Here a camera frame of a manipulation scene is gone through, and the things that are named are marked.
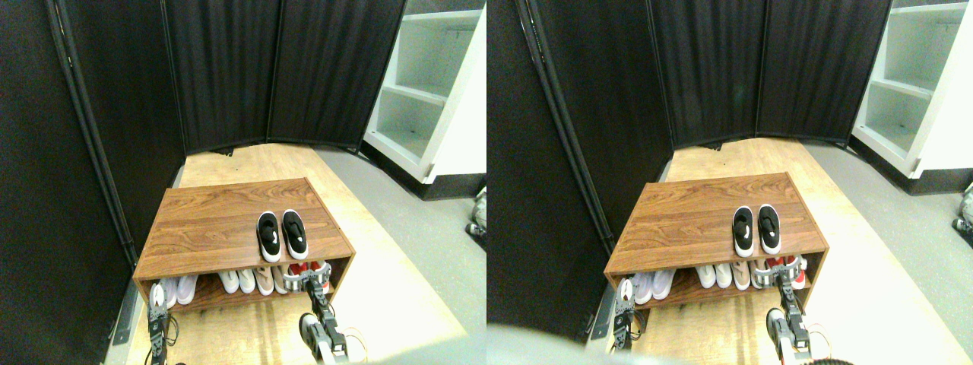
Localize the black shoe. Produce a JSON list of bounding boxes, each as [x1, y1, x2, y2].
[[281, 210, 310, 259], [732, 206, 756, 258], [757, 205, 783, 255], [256, 211, 282, 264]]

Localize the dark curtain stand foot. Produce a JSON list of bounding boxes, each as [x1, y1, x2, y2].
[[113, 304, 134, 344], [591, 304, 612, 339]]

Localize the brown shoe rack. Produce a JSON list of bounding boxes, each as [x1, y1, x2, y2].
[[604, 173, 829, 334], [134, 178, 356, 320]]

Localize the grey and black object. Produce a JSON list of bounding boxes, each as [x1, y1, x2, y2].
[[466, 188, 487, 248], [952, 182, 973, 248]]

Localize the black curtain stand pole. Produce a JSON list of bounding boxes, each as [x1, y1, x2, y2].
[[46, 0, 139, 265], [515, 0, 615, 259]]

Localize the white shelf unit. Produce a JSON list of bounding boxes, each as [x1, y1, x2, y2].
[[363, 0, 487, 186], [850, 0, 973, 180]]

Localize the orange wire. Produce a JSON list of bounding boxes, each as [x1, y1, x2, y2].
[[806, 325, 834, 355], [342, 327, 368, 360]]

